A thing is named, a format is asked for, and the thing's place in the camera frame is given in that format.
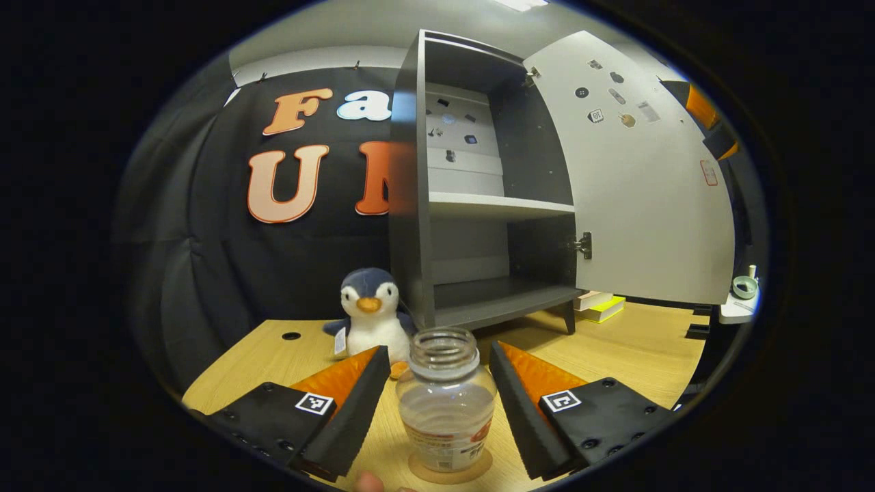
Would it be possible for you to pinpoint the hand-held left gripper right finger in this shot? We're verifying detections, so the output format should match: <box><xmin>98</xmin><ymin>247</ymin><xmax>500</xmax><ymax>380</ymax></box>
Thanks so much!
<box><xmin>488</xmin><ymin>341</ymin><xmax>684</xmax><ymax>481</ymax></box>

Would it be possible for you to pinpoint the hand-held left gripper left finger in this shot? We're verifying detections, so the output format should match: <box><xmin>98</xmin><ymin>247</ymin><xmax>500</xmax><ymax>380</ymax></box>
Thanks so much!
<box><xmin>185</xmin><ymin>345</ymin><xmax>392</xmax><ymax>482</ymax></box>

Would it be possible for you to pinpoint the clear plastic bottle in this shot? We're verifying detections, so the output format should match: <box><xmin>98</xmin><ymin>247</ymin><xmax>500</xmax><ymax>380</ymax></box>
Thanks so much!
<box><xmin>395</xmin><ymin>327</ymin><xmax>498</xmax><ymax>474</ymax></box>

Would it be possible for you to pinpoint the white cabinet door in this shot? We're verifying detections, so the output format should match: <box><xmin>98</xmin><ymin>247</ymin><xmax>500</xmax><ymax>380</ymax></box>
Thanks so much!
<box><xmin>523</xmin><ymin>30</ymin><xmax>736</xmax><ymax>306</ymax></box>

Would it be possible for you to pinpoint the grey cabinet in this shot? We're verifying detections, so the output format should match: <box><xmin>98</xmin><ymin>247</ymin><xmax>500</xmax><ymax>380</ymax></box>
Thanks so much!
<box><xmin>388</xmin><ymin>29</ymin><xmax>594</xmax><ymax>336</ymax></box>

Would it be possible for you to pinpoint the white cabinet shelf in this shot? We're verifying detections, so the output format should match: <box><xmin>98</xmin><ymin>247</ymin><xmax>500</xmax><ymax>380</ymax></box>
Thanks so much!
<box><xmin>429</xmin><ymin>192</ymin><xmax>576</xmax><ymax>221</ymax></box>

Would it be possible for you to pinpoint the penguin plush toy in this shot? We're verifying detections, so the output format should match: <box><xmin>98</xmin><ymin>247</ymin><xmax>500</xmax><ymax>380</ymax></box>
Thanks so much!
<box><xmin>323</xmin><ymin>267</ymin><xmax>419</xmax><ymax>380</ymax></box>

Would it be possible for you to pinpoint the yellow book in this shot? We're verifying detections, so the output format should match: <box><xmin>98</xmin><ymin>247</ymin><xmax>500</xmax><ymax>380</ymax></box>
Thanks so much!
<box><xmin>581</xmin><ymin>296</ymin><xmax>627</xmax><ymax>324</ymax></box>

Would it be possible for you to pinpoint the white book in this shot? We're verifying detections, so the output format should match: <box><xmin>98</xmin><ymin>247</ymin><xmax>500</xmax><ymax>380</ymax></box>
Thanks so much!
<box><xmin>574</xmin><ymin>290</ymin><xmax>615</xmax><ymax>312</ymax></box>

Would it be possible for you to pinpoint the black backdrop cloth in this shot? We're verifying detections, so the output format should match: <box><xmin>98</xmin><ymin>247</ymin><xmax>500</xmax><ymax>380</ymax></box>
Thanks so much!
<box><xmin>113</xmin><ymin>55</ymin><xmax>753</xmax><ymax>390</ymax></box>

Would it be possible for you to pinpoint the white side table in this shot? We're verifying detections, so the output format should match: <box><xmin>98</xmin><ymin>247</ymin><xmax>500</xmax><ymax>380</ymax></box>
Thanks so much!
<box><xmin>718</xmin><ymin>290</ymin><xmax>759</xmax><ymax>325</ymax></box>

